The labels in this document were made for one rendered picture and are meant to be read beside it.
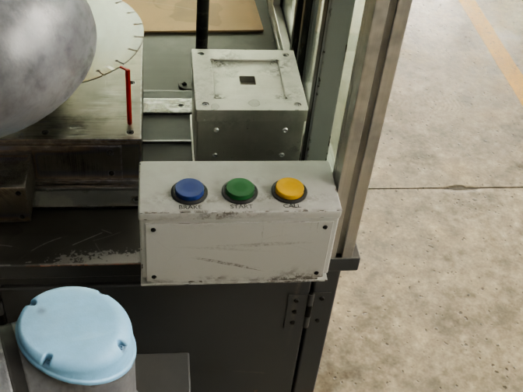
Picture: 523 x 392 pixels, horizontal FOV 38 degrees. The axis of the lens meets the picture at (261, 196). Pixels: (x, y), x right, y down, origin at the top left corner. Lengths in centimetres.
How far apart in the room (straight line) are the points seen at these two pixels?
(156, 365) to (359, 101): 44
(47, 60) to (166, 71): 108
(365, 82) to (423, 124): 185
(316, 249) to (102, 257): 32
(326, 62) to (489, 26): 251
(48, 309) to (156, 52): 91
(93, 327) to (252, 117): 53
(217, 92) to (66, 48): 76
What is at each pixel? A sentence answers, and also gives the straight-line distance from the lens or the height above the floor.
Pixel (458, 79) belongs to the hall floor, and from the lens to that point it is 315.
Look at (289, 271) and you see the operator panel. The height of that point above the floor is 77.
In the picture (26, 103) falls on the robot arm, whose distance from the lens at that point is 51.
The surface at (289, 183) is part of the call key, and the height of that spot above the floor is 91.
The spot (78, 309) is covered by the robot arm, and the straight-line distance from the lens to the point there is 83.
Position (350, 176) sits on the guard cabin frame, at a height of 91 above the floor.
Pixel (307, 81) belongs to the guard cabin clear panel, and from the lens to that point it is 145.
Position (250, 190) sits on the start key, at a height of 91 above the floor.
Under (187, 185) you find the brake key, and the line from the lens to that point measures 106.
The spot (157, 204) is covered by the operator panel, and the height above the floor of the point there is 90.
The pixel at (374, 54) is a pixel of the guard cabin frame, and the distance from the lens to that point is 98.
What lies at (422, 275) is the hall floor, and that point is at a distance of 228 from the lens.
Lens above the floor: 161
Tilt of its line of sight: 42 degrees down
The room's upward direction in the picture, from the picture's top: 6 degrees clockwise
